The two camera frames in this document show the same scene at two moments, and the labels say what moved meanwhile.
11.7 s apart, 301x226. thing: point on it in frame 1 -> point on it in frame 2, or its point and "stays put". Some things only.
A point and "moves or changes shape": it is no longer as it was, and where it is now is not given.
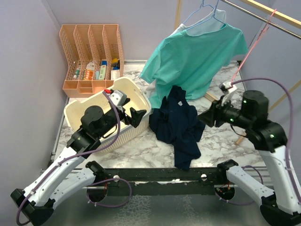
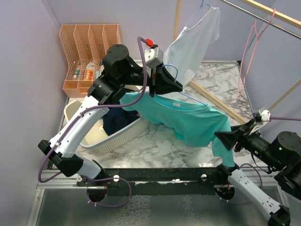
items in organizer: (102, 73) stays put
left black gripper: (136, 115) -> (162, 82)
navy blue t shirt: (176, 123) moves or changes shape
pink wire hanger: (262, 33) moves or changes shape
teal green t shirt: (191, 61) -> (195, 122)
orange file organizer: (94, 56) stays put
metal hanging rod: (263, 19) stays put
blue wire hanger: (209, 19) -> (177, 73)
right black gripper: (213, 114) -> (238, 133)
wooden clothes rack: (281, 15) stays put
